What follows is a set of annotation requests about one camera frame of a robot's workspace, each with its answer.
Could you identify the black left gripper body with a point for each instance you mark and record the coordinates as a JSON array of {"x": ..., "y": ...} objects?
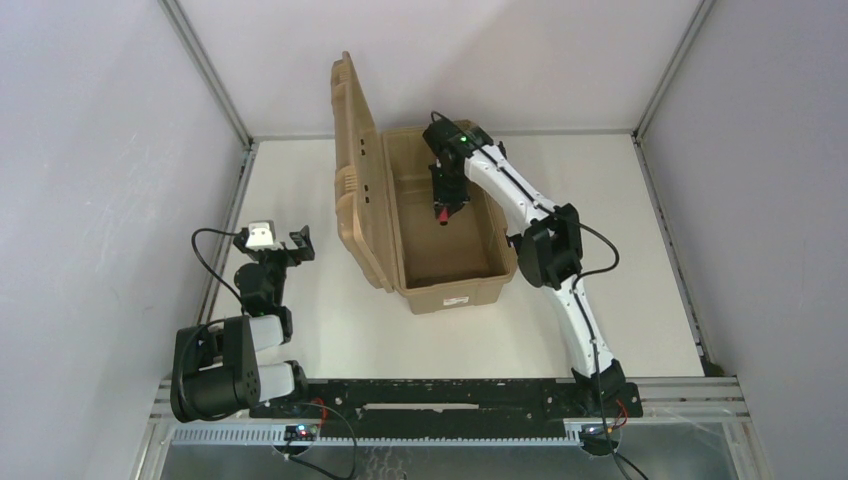
[{"x": 284, "y": 248}]

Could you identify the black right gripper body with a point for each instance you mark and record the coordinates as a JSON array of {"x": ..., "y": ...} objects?
[{"x": 448, "y": 200}]

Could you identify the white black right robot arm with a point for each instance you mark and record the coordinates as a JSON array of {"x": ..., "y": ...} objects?
[{"x": 549, "y": 247}]

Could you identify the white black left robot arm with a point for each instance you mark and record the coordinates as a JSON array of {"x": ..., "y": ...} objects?
[{"x": 216, "y": 370}]

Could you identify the tan bin lid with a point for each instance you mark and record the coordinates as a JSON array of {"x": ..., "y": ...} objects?
[{"x": 361, "y": 181}]

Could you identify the tan plastic storage bin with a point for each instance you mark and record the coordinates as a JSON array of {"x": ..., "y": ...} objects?
[{"x": 468, "y": 261}]

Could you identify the black front bin latch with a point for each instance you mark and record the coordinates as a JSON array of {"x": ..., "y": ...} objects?
[{"x": 515, "y": 241}]

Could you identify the left controller board with leds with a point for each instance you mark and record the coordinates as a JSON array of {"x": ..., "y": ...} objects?
[{"x": 301, "y": 433}]

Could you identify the controller board with leds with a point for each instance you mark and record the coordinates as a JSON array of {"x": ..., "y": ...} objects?
[
  {"x": 597, "y": 441},
  {"x": 301, "y": 433}
]

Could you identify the right controller board with leds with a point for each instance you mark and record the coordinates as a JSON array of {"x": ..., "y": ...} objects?
[{"x": 597, "y": 441}]

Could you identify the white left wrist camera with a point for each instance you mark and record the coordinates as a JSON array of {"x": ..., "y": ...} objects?
[{"x": 261, "y": 236}]

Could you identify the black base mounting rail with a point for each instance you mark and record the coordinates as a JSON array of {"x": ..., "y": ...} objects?
[{"x": 465, "y": 410}]

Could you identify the aluminium frame post left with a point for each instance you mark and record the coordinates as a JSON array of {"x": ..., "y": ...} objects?
[{"x": 197, "y": 53}]

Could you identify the aluminium frame post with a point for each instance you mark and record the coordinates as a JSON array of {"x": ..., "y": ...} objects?
[
  {"x": 197, "y": 53},
  {"x": 679, "y": 55}
]

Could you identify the aluminium frame post right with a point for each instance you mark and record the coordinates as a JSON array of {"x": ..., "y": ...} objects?
[{"x": 679, "y": 55}]

